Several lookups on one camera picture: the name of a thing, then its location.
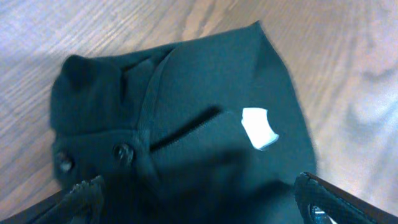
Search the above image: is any black t-shirt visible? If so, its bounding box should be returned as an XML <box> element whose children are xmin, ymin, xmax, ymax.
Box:
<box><xmin>50</xmin><ymin>22</ymin><xmax>317</xmax><ymax>223</ymax></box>

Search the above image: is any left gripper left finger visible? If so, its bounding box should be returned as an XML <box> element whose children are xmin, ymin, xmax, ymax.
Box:
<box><xmin>1</xmin><ymin>176</ymin><xmax>105</xmax><ymax>224</ymax></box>

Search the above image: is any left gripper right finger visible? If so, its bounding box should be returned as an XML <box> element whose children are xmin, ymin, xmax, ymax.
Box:
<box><xmin>294</xmin><ymin>172</ymin><xmax>397</xmax><ymax>224</ymax></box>

